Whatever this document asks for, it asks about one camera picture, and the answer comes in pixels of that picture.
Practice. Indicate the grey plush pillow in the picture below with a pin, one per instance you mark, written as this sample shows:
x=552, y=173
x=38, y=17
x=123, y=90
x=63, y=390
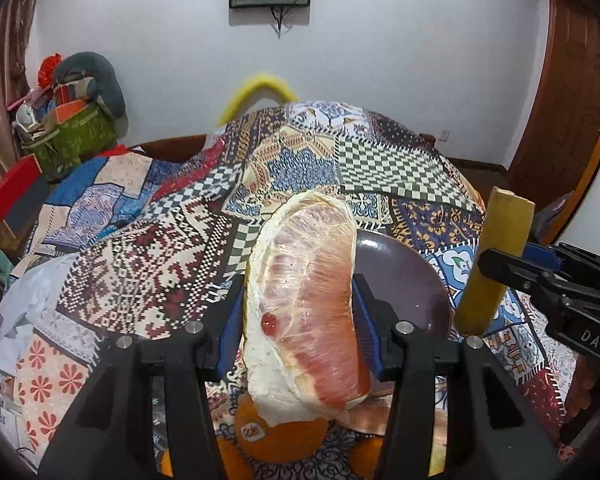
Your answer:
x=105, y=80

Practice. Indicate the small mandarin orange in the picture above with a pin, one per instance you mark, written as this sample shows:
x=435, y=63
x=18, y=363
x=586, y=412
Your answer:
x=232, y=462
x=166, y=465

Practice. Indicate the thick sugarcane piece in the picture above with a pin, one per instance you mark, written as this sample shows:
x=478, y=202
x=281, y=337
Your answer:
x=500, y=225

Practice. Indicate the red striped box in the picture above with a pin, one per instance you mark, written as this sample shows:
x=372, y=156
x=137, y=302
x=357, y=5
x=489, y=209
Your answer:
x=67, y=92

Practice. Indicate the wooden furniture edge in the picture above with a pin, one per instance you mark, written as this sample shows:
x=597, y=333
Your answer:
x=175, y=145

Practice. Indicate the yellow chair back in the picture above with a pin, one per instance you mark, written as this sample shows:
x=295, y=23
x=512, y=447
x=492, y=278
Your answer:
x=260, y=85

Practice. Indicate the red artificial flower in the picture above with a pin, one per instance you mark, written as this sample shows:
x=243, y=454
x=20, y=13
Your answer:
x=47, y=70

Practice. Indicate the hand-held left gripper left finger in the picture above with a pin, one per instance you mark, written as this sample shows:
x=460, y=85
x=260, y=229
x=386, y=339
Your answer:
x=230, y=332

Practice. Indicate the white wall socket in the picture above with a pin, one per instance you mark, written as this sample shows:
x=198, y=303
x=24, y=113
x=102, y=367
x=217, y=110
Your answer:
x=444, y=135

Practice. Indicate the large orange with sticker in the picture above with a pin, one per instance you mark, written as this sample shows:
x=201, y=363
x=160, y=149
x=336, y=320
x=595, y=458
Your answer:
x=290, y=437

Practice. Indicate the person's right hand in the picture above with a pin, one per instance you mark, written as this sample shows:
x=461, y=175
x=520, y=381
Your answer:
x=577, y=387

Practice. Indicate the small metal kettle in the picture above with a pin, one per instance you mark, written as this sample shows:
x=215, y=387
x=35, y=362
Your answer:
x=25, y=116

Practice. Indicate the orange box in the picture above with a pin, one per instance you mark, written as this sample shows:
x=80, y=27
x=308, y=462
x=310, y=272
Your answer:
x=67, y=110

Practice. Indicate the wooden chair post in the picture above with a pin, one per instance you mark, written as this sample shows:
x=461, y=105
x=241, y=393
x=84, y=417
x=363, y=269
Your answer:
x=428, y=140

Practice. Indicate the purple plate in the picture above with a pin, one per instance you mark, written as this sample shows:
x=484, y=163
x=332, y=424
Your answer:
x=405, y=275

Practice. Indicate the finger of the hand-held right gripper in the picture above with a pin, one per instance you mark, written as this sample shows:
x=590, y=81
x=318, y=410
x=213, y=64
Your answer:
x=545, y=255
x=510, y=267

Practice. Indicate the large plain orange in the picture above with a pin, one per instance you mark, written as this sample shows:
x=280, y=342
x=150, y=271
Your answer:
x=367, y=455

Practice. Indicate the patchwork patterned tablecloth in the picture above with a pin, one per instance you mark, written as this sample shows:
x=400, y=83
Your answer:
x=170, y=240

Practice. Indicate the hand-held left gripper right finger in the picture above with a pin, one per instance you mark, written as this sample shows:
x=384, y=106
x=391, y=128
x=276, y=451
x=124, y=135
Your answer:
x=362, y=325

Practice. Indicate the wooden door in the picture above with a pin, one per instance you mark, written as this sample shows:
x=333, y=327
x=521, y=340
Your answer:
x=570, y=110

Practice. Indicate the red flat box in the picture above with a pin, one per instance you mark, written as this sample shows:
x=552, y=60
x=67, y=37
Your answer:
x=10, y=187

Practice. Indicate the white crumpled plastic sheet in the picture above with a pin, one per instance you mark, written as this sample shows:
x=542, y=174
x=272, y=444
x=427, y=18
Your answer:
x=20, y=305

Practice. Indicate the plastic-wrapped pomelo wedge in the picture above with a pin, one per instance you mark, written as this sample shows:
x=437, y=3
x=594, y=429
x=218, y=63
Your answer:
x=305, y=285

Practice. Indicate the green fabric bag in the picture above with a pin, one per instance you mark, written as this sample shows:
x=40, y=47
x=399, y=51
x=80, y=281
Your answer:
x=75, y=140

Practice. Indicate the striped brown curtain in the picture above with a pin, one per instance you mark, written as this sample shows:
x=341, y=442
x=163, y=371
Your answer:
x=5, y=60

